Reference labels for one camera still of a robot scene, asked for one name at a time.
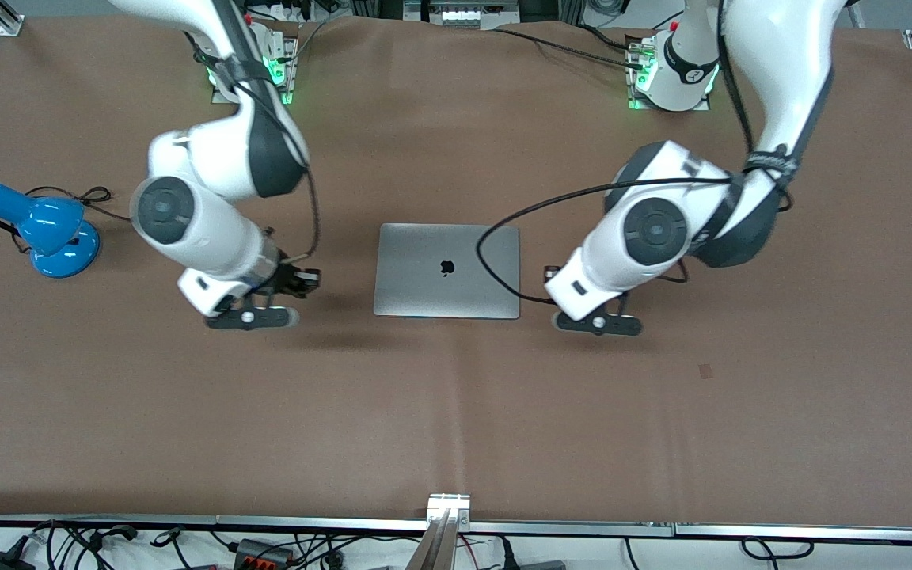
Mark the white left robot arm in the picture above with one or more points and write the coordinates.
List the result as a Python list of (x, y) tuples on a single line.
[(773, 79)]

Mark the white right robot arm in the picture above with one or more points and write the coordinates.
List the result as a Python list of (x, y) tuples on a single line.
[(210, 158)]

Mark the grey control box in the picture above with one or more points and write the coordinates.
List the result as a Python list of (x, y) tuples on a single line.
[(464, 12)]

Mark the blue desk lamp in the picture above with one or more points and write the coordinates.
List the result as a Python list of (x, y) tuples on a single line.
[(48, 229)]

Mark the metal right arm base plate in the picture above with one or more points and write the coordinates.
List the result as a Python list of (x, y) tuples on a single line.
[(286, 59)]

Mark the brown table cover mat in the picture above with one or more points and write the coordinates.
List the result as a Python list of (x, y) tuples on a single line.
[(456, 419)]

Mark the black power adapter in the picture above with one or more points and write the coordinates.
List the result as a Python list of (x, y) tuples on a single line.
[(1, 560)]

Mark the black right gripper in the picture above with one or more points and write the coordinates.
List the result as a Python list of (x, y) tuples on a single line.
[(291, 278)]

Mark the aluminium table edge rail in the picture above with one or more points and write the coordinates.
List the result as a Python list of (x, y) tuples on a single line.
[(187, 523)]

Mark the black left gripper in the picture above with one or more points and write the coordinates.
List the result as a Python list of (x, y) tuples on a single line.
[(551, 268)]

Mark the black box with orange connectors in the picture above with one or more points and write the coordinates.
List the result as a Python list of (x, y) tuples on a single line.
[(262, 550)]

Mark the silver laptop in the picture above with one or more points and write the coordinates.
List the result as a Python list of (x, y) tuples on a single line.
[(424, 277)]

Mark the aluminium frame beam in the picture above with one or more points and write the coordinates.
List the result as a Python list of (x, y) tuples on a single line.
[(444, 530)]

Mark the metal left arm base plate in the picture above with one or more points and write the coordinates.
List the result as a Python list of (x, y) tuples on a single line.
[(634, 87)]

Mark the black plug block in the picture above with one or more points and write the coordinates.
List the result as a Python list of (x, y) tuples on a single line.
[(535, 564)]

